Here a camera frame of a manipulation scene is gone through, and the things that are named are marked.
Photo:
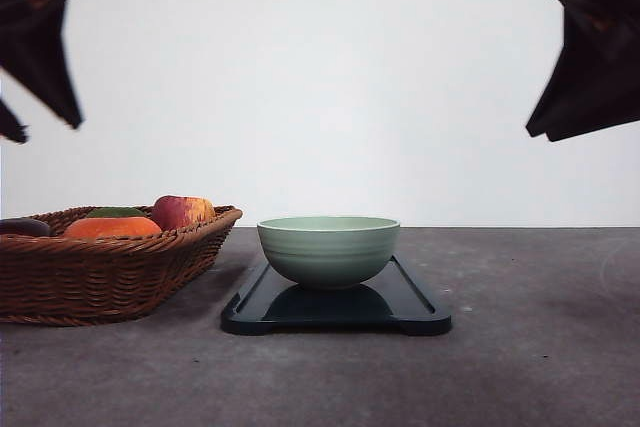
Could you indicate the light green bowl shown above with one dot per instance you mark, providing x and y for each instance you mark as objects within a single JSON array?
[{"x": 328, "y": 251}]

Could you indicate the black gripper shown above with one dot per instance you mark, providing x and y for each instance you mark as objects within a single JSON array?
[
  {"x": 595, "y": 83},
  {"x": 33, "y": 53}
]

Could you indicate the dark purple plum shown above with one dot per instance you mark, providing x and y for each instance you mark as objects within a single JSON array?
[{"x": 24, "y": 226}]

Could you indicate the brown wicker basket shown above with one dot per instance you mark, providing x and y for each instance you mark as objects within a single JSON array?
[{"x": 65, "y": 279}]

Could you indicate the red apple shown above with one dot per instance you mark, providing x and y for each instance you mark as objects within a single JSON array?
[{"x": 177, "y": 212}]

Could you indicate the orange tangerine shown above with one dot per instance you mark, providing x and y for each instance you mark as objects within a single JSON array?
[{"x": 111, "y": 227}]

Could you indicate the green lime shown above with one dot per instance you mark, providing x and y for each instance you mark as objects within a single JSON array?
[{"x": 116, "y": 212}]

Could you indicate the dark blue tray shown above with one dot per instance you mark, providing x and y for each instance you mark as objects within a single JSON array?
[{"x": 397, "y": 298}]

